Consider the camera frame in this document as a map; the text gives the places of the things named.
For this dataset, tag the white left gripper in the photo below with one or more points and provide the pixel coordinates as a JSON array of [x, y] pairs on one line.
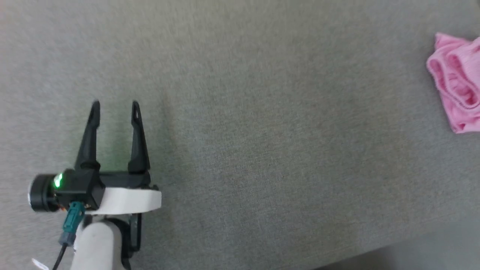
[[127, 200]]

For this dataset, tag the pink garment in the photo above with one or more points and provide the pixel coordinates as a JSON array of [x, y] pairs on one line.
[[459, 82]]

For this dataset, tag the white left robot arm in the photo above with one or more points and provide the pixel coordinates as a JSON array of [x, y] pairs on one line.
[[97, 247]]

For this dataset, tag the grey fabric sofa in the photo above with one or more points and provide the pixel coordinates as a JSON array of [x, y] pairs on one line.
[[262, 131]]

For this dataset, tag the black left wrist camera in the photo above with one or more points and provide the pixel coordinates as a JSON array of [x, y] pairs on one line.
[[78, 187]]

